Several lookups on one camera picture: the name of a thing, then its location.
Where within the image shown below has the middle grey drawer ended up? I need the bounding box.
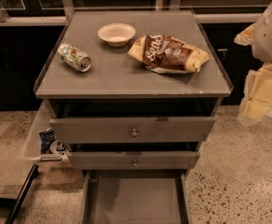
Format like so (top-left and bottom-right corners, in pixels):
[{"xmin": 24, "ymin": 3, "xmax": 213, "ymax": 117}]
[{"xmin": 67, "ymin": 151, "xmax": 200, "ymax": 170}]

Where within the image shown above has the blue snack package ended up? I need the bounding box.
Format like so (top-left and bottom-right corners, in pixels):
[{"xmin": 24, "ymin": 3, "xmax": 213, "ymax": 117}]
[{"xmin": 38, "ymin": 128, "xmax": 55, "ymax": 154}]

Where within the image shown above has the white paper bowl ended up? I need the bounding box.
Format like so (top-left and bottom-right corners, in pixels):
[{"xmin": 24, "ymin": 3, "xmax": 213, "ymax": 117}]
[{"xmin": 97, "ymin": 23, "xmax": 136, "ymax": 48}]

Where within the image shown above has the top grey drawer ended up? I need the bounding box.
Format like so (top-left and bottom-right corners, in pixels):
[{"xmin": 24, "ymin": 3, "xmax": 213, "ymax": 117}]
[{"xmin": 50, "ymin": 117, "xmax": 215, "ymax": 144}]

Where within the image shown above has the black floor rail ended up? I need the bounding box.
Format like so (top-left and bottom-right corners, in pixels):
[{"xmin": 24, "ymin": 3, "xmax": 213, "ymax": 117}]
[{"xmin": 5, "ymin": 164, "xmax": 39, "ymax": 224}]

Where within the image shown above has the brown chip bag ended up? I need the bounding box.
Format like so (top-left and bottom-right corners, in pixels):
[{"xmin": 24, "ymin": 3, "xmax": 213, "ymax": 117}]
[{"xmin": 128, "ymin": 35, "xmax": 209, "ymax": 74}]

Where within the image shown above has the grey drawer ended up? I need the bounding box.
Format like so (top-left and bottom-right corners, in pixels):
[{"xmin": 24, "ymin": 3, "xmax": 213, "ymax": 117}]
[
  {"xmin": 67, "ymin": 151, "xmax": 200, "ymax": 170},
  {"xmin": 50, "ymin": 117, "xmax": 215, "ymax": 144},
  {"xmin": 79, "ymin": 170, "xmax": 193, "ymax": 224}
]

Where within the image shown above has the green soda can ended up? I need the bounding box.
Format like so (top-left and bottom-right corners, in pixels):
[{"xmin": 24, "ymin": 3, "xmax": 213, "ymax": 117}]
[{"xmin": 57, "ymin": 43, "xmax": 92, "ymax": 72}]

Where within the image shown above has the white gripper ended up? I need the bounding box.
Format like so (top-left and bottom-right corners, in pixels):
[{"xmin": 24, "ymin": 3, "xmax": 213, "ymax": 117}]
[{"xmin": 234, "ymin": 2, "xmax": 272, "ymax": 125}]

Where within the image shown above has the clear plastic bin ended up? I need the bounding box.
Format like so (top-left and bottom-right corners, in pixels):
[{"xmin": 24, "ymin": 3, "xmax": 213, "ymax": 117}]
[{"xmin": 23, "ymin": 103, "xmax": 71, "ymax": 168}]

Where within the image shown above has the grey drawer cabinet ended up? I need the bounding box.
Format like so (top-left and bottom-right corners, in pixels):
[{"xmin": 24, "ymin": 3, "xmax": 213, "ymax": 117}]
[{"xmin": 33, "ymin": 9, "xmax": 235, "ymax": 224}]

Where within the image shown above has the bottom grey drawer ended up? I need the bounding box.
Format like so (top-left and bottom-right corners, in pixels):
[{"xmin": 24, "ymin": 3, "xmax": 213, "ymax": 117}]
[{"xmin": 79, "ymin": 170, "xmax": 193, "ymax": 224}]

